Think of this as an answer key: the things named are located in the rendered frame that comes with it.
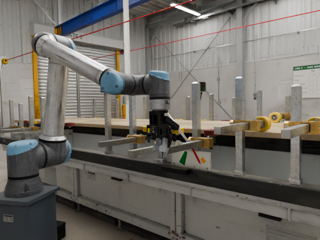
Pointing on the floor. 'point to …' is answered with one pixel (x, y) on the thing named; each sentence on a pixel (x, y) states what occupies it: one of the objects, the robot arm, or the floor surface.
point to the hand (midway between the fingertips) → (164, 155)
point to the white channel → (126, 47)
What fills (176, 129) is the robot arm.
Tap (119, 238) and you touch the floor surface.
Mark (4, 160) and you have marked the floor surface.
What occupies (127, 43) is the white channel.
